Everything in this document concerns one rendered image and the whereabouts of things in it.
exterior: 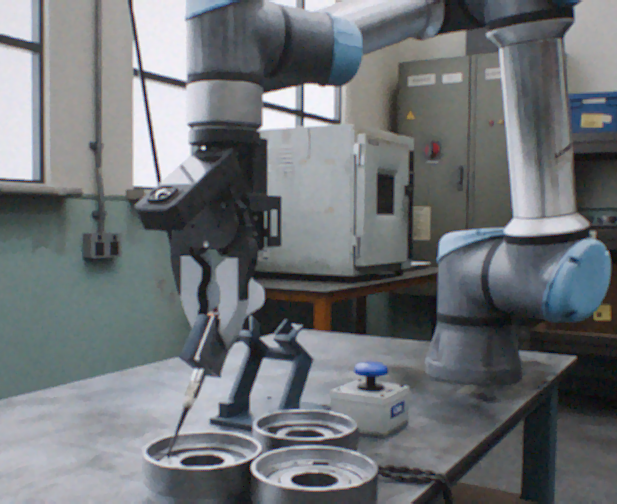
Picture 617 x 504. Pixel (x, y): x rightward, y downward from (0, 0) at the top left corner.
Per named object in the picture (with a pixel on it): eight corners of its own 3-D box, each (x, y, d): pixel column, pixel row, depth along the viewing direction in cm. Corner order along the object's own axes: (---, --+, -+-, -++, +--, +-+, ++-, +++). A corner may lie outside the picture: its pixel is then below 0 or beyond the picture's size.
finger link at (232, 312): (278, 342, 73) (271, 251, 73) (244, 351, 68) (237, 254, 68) (252, 342, 75) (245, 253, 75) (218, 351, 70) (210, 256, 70)
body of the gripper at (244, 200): (283, 253, 75) (284, 135, 74) (235, 256, 67) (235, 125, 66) (223, 251, 78) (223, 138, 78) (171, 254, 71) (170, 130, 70)
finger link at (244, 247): (262, 298, 69) (255, 206, 69) (253, 300, 67) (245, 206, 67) (222, 300, 71) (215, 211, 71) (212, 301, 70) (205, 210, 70)
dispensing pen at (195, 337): (143, 443, 64) (209, 281, 72) (168, 458, 68) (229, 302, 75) (161, 447, 63) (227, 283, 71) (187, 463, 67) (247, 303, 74)
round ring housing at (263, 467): (374, 546, 54) (374, 493, 54) (237, 536, 56) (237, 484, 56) (380, 494, 65) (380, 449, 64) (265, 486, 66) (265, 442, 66)
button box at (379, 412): (385, 437, 81) (386, 394, 81) (330, 428, 85) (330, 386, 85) (412, 420, 88) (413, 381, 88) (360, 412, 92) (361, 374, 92)
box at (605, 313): (633, 337, 371) (636, 264, 369) (535, 330, 392) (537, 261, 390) (634, 326, 408) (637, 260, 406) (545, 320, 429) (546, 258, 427)
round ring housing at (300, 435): (230, 467, 71) (231, 426, 71) (291, 440, 80) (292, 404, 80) (320, 490, 65) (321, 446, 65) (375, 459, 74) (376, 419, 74)
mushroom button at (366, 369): (378, 410, 83) (379, 368, 83) (347, 406, 85) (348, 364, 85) (392, 403, 87) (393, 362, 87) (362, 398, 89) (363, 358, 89)
